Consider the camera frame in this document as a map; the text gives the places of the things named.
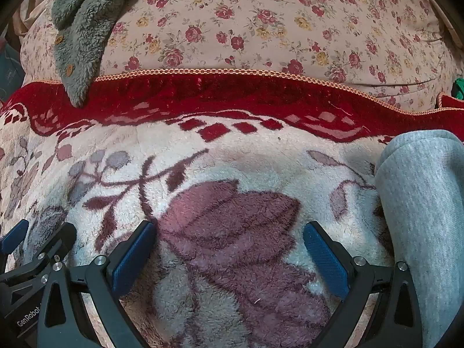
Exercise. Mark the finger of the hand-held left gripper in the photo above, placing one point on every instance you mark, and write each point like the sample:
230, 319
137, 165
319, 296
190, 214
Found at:
14, 235
58, 239

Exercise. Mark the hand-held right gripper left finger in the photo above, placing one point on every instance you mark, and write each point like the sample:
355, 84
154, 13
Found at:
132, 257

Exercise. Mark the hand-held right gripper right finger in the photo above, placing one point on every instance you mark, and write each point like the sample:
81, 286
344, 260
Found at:
326, 257

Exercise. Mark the grey pants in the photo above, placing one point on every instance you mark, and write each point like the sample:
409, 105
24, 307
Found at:
417, 206

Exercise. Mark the red and white plush blanket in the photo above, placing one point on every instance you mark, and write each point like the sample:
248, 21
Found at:
232, 159

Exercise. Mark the teal plastic bag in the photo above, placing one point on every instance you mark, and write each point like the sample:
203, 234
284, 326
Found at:
11, 69

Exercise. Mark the green cloth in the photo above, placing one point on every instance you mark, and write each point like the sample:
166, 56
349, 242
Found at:
459, 89

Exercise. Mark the grey fleece jacket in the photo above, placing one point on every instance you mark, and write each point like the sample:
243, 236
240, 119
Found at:
87, 21

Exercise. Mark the beige curtain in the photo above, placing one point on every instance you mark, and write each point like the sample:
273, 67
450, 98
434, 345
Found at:
34, 11

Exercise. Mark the pink floral quilt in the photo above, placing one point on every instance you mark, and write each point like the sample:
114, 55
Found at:
272, 25

